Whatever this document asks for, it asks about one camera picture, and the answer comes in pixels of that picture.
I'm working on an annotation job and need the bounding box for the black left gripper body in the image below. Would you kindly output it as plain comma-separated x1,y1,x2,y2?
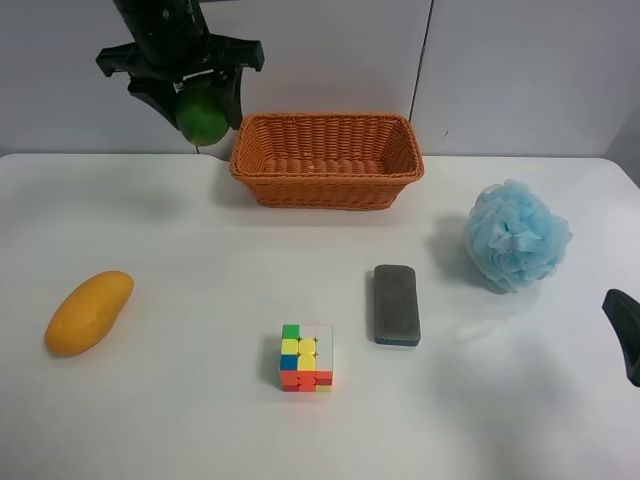
96,0,264,80

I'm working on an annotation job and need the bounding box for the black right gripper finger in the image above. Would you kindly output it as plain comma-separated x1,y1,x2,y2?
602,289,640,387

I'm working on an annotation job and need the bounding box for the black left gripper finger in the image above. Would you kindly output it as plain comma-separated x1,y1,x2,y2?
214,68,243,130
127,76,179,130

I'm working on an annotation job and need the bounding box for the green lemon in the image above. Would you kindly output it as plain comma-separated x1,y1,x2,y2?
175,87,230,147

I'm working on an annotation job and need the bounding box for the orange wicker basket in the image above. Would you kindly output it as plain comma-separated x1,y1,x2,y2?
230,113,424,211

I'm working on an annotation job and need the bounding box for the blue bath loofah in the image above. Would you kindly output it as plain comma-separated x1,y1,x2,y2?
464,180,572,292

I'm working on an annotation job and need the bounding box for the grey board eraser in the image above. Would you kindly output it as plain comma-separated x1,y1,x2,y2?
373,265,421,347

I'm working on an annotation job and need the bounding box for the yellow mango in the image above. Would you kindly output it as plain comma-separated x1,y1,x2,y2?
44,271,134,357

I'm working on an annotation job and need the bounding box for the colourful puzzle cube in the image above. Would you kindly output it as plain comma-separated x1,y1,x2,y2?
279,324,334,393

